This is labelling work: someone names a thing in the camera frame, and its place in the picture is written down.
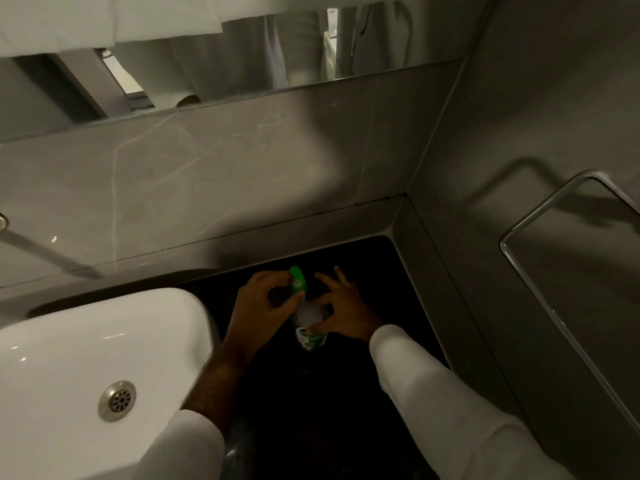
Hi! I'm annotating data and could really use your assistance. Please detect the chrome towel rail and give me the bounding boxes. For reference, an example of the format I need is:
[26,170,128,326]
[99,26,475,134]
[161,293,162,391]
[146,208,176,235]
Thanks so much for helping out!
[500,170,640,436]

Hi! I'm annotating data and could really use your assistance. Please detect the person's right forearm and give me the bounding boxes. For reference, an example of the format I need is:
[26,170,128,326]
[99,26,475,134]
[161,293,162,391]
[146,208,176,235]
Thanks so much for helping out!
[369,324,578,480]

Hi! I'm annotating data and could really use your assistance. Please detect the metal sink drain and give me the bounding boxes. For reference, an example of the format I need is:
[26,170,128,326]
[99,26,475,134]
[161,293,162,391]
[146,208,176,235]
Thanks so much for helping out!
[97,380,137,423]

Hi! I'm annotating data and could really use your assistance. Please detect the white ceramic sink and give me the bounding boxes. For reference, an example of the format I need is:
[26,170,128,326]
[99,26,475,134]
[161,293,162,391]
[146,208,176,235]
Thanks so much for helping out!
[0,288,222,480]

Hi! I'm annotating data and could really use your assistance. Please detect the person's left hand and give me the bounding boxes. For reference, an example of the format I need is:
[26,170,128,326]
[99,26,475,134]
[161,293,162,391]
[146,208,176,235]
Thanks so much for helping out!
[223,270,307,359]

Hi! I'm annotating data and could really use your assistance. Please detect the clear bottle with green cap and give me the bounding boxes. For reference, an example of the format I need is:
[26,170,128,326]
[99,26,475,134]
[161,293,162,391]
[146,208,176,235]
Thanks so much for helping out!
[288,266,332,353]

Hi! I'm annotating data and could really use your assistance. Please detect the person's left forearm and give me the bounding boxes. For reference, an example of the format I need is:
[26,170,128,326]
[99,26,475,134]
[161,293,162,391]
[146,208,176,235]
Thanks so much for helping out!
[131,341,253,480]

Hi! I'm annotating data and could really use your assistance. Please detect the person's right hand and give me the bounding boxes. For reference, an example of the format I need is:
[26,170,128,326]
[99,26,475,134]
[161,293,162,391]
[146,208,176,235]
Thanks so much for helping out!
[309,266,384,343]

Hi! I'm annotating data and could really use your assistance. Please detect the wall mirror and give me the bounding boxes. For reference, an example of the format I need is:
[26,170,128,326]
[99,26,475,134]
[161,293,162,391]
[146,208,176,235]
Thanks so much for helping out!
[0,4,483,144]

